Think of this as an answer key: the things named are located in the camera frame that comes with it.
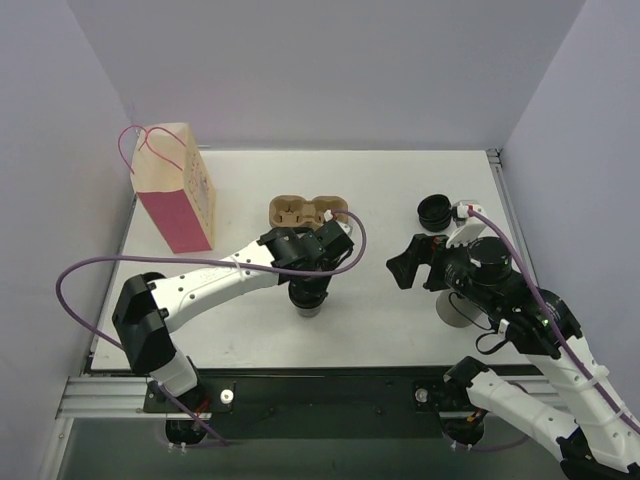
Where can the grey cup with cable ties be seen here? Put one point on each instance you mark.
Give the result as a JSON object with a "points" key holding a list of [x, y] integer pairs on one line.
{"points": [[456, 311]]}

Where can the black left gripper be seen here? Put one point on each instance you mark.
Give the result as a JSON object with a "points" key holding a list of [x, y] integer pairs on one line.
{"points": [[307, 298]]}

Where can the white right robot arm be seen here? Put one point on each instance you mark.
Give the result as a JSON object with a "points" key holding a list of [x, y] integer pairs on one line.
{"points": [[590, 438]]}

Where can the stack of black cup lids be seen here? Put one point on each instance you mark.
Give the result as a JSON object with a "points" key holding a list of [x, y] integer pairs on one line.
{"points": [[435, 212]]}

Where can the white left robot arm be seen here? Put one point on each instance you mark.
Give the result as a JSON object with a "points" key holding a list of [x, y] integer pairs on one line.
{"points": [[151, 306]]}

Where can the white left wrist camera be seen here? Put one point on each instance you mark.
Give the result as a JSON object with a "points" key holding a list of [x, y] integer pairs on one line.
{"points": [[341, 220]]}

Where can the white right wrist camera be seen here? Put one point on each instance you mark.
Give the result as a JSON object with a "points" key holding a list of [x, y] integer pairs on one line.
{"points": [[468, 227]]}

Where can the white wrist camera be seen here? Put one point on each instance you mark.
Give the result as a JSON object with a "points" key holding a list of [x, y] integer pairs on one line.
{"points": [[468, 227], [341, 220]]}

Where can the brown cardboard cup carrier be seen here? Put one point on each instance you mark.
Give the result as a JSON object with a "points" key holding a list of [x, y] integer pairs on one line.
{"points": [[293, 211]]}

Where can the aluminium frame rail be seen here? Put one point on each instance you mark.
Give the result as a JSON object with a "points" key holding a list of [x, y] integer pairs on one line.
{"points": [[102, 398]]}

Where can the pink and cream paper bag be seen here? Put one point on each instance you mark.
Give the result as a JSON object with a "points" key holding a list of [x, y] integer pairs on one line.
{"points": [[172, 182]]}

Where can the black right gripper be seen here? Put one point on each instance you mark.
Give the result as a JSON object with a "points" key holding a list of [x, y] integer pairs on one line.
{"points": [[435, 264]]}

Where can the dark cup with EAT print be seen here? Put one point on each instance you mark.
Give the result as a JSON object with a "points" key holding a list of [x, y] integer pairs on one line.
{"points": [[308, 295]]}

